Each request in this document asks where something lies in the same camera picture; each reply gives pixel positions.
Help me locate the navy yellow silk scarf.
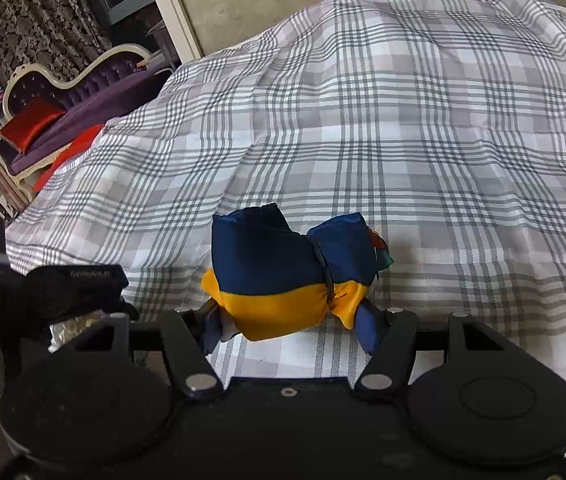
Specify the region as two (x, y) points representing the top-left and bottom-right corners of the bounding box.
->
(201, 204), (393, 341)

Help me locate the grey plaid bed cover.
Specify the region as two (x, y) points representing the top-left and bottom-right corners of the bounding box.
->
(6, 0), (566, 380)

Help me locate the red satin cushion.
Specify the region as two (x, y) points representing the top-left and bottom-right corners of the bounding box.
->
(0, 96), (66, 154)

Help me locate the purple chaise sofa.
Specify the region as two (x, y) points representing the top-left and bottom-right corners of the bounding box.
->
(0, 44), (172, 198)

